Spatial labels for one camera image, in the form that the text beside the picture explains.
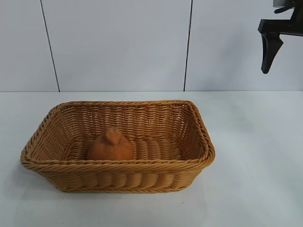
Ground woven wicker basket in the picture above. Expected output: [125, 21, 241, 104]
[20, 100, 216, 194]

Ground knobbly orange fruit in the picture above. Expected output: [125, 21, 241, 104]
[87, 127, 135, 161]

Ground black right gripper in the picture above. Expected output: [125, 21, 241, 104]
[258, 0, 303, 75]

